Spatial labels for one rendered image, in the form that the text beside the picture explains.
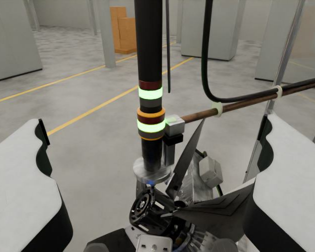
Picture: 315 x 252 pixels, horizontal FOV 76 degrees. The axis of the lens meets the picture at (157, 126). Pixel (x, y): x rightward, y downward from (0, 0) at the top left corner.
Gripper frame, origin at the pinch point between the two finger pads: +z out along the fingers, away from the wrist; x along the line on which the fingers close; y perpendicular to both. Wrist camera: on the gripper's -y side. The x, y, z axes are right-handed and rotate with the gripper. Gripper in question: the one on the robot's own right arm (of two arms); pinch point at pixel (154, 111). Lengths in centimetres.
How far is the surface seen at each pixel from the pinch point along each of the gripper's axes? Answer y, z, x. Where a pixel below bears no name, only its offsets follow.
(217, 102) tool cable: 9.9, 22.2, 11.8
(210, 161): 50, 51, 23
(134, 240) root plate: 56, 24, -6
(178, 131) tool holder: 12.9, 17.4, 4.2
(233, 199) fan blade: 26.3, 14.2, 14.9
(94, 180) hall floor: 166, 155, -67
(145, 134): 11.7, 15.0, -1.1
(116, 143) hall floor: 167, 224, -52
